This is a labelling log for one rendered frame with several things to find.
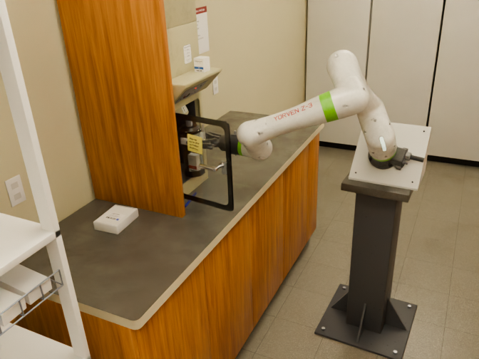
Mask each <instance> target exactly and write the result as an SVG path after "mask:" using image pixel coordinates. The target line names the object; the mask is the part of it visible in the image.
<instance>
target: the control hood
mask: <svg viewBox="0 0 479 359"><path fill-rule="evenodd" d="M221 71H222V68H213V67H210V71H207V72H205V73H200V72H195V69H194V70H192V71H189V72H187V73H184V74H182V75H180V76H178V77H176V78H173V79H172V89H173V97H174V103H175V104H176V102H177V100H178V99H179V98H180V97H181V95H182V94H183V93H184V92H185V91H186V90H189V89H191V88H193V87H195V86H196V85H199V84H201V83H203V82H205V81H206V80H207V82H206V83H205V84H204V85H203V86H202V87H201V89H200V90H199V91H198V92H200V91H201V90H204V89H206V88H207V87H208V85H209V84H211V82H212V81H213V80H214V79H215V78H216V77H217V76H218V75H219V73H220V72H221Z"/></svg>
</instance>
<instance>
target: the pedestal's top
mask: <svg viewBox="0 0 479 359"><path fill-rule="evenodd" d="M349 173H350V172H349ZM349 173H348V174H347V176H346V177H345V179H344V180H343V182H342V183H341V190H343V191H347V192H354V193H358V194H365V195H369V196H373V197H380V198H384V199H391V200H396V201H400V202H406V203H408V201H409V199H410V198H411V195H412V193H413V190H410V189H402V188H397V187H390V186H386V185H381V184H374V183H369V182H361V181H356V180H352V179H349Z"/></svg>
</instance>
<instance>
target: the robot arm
mask: <svg viewBox="0 0 479 359"><path fill-rule="evenodd" d="M326 69H327V72H328V74H329V76H330V78H331V80H332V83H333V84H334V89H333V90H330V91H328V92H325V93H323V94H321V95H318V96H317V97H314V98H312V99H310V100H308V101H306V102H304V103H301V104H299V105H297V106H294V107H293V108H290V109H287V110H284V111H282V112H280V113H276V114H273V115H269V116H267V117H264V118H259V119H256V120H250V121H246V122H244V123H242V124H241V125H240V126H239V127H238V129H237V133H236V130H234V133H232V134H231V135H230V142H231V154H233V155H236V156H237V155H242V156H246V157H251V158H253V159H255V160H265V159H267V158H268V157H269V156H270V155H271V153H272V142H271V139H272V138H275V137H278V136H280V135H283V134H286V133H288V132H292V131H295V130H299V129H302V128H307V127H311V126H314V125H320V124H323V123H328V122H331V121H335V120H339V119H342V118H347V117H349V116H352V115H355V114H357V117H358V119H359V123H360V126H361V129H362V132H363V134H364V137H365V140H366V144H367V147H368V150H369V153H368V157H369V161H370V163H371V164H372V165H373V166H374V167H376V168H379V169H383V170H384V169H388V168H391V167H393V166H394V167H395V168H396V169H397V170H401V168H403V166H404V165H407V164H408V163H407V162H405V161H406V160H407V161H409V160H415V161H419V162H424V158H423V157H418V156H415V155H412V153H411V152H408V148H404V147H403V148H401V147H398V146H397V145H396V136H395V132H394V129H393V127H392V125H391V122H390V120H389V118H388V114H387V112H386V109H385V107H384V104H383V102H382V100H381V99H380V98H379V97H378V96H377V95H376V94H375V93H374V92H373V91H372V89H371V88H370V87H369V85H368V83H367V82H366V80H365V78H364V76H363V74H362V72H361V69H360V67H359V63H358V60H357V58H356V56H355V55H354V54H353V53H352V52H350V51H348V50H339V51H336V52H334V53H333V54H331V55H330V57H329V59H328V61H327V64H326Z"/></svg>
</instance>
